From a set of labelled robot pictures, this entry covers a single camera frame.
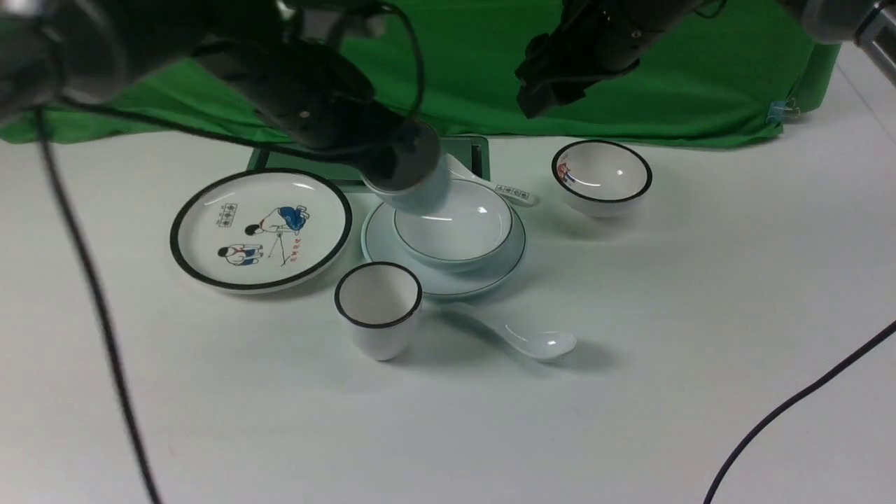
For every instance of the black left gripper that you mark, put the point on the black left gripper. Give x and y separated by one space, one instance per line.
313 94

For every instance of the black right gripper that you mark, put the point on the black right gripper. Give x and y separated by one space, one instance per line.
595 41

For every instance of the pale blue cup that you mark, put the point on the pale blue cup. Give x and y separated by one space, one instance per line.
409 174

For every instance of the pale blue large bowl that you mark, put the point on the pale blue large bowl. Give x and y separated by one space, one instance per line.
471 228

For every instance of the plain white ceramic spoon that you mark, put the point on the plain white ceramic spoon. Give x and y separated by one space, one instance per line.
543 346

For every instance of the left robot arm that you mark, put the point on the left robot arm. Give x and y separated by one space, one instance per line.
89 52

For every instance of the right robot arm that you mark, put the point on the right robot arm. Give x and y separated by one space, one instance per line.
867 24

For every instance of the small black-rimmed illustrated bowl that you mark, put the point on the small black-rimmed illustrated bowl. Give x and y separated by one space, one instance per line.
600 179

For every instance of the green backdrop cloth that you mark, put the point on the green backdrop cloth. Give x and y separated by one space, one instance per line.
709 82

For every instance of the black-rimmed illustrated plate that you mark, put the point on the black-rimmed illustrated plate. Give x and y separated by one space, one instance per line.
261 231

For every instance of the white spoon with print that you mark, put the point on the white spoon with print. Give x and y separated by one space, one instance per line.
513 195

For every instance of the pale blue plain plate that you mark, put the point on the pale blue plain plate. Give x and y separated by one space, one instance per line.
380 244

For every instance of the dark green rectangular tray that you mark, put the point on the dark green rectangular tray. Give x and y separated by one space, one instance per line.
472 151

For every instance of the metal binder clip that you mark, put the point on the metal binder clip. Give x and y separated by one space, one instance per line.
783 111

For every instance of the white black-rimmed cup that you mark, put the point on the white black-rimmed cup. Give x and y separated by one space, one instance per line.
381 303

